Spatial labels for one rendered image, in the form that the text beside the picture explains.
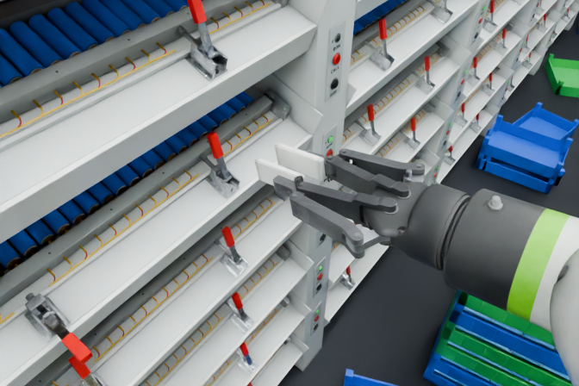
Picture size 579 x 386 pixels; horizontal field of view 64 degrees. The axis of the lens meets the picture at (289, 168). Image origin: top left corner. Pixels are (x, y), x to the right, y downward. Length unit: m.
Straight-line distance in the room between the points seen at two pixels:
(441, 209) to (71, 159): 0.33
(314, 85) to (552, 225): 0.41
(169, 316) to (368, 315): 0.91
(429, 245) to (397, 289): 1.22
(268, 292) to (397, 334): 0.65
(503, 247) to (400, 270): 1.29
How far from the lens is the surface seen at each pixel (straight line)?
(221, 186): 0.64
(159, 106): 0.50
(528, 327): 1.16
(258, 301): 0.98
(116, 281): 0.59
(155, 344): 0.75
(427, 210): 0.42
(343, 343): 1.51
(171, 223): 0.62
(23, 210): 0.45
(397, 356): 1.51
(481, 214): 0.40
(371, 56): 0.93
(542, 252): 0.39
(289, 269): 1.02
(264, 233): 0.83
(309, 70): 0.69
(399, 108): 1.15
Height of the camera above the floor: 1.34
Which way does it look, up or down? 42 degrees down
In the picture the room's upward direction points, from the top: straight up
